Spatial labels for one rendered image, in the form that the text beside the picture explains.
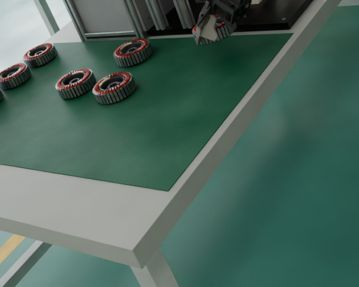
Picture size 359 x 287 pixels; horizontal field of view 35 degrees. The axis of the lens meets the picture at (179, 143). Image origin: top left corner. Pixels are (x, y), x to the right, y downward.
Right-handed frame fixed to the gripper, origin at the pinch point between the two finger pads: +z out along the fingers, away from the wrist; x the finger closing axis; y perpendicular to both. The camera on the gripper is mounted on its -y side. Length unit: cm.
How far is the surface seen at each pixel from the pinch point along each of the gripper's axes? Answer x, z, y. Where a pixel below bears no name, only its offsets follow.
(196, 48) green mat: 0.5, 11.0, -4.7
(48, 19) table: 59, 152, -161
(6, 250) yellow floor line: -57, 125, -45
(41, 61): -21, 37, -50
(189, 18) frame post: 7.6, 11.1, -13.8
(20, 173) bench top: -58, 13, -7
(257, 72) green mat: -5.7, -3.6, 18.4
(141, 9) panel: 4.1, 16.4, -29.5
